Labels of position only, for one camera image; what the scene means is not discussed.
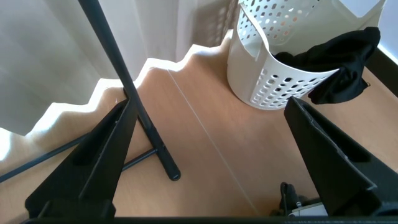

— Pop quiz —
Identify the black garment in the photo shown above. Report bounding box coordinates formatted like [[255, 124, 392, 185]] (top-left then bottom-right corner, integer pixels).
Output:
[[273, 26, 382, 105]]

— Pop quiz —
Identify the beige curtain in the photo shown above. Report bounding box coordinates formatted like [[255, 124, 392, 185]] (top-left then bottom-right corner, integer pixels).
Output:
[[0, 0, 240, 136]]

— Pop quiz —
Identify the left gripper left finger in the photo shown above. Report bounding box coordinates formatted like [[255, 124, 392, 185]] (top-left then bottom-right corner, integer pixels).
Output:
[[24, 96, 138, 218]]

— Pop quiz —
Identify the white laundry basket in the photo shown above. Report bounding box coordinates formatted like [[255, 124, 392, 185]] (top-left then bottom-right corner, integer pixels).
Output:
[[226, 0, 386, 111]]

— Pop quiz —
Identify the black clothes rack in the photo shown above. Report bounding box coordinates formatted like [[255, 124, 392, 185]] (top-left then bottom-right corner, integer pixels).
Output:
[[0, 0, 182, 184]]

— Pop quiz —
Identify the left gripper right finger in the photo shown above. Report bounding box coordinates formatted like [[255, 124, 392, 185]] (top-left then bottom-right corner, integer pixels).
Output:
[[284, 95, 398, 218]]

